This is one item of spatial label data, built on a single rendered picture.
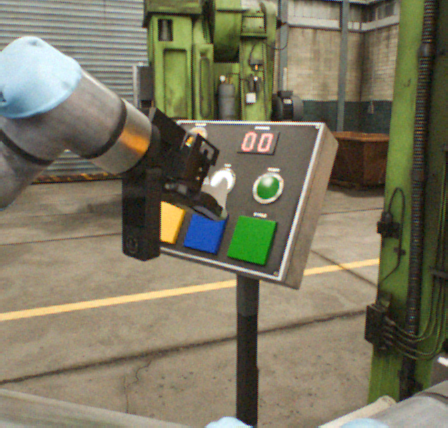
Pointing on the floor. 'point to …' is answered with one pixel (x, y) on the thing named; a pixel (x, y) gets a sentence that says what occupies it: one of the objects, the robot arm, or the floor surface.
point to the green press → (211, 55)
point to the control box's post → (246, 348)
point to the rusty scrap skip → (360, 161)
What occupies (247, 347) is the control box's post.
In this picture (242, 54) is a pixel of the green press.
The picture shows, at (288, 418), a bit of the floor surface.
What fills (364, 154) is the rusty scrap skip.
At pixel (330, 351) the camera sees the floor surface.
